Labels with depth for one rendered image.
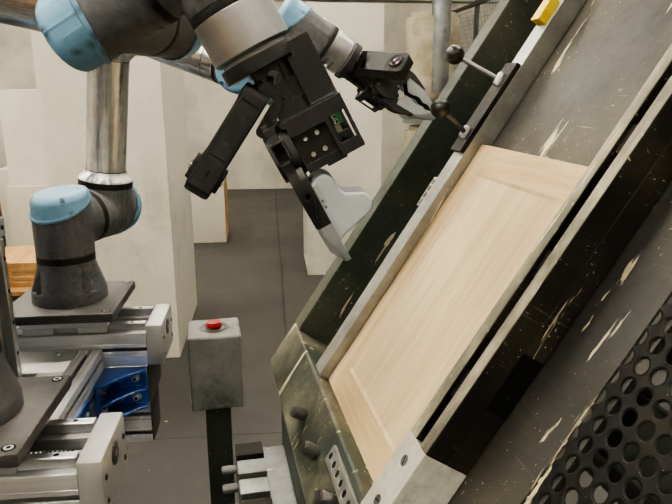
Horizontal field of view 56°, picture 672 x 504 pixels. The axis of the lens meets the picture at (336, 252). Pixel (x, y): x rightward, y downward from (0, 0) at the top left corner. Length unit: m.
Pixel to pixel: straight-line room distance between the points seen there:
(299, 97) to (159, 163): 2.83
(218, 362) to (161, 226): 2.05
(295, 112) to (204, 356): 0.95
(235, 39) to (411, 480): 0.57
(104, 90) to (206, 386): 0.68
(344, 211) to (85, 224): 0.86
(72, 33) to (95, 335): 0.88
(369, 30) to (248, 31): 4.34
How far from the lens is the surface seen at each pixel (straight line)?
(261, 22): 0.57
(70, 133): 3.48
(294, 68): 0.59
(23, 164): 5.43
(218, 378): 1.49
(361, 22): 4.90
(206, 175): 0.59
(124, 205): 1.48
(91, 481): 0.95
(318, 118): 0.57
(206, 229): 6.18
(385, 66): 1.21
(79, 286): 1.39
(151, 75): 3.38
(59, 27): 0.63
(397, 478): 0.87
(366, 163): 4.92
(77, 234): 1.37
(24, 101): 5.37
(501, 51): 1.56
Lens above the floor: 1.48
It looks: 15 degrees down
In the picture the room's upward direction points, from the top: straight up
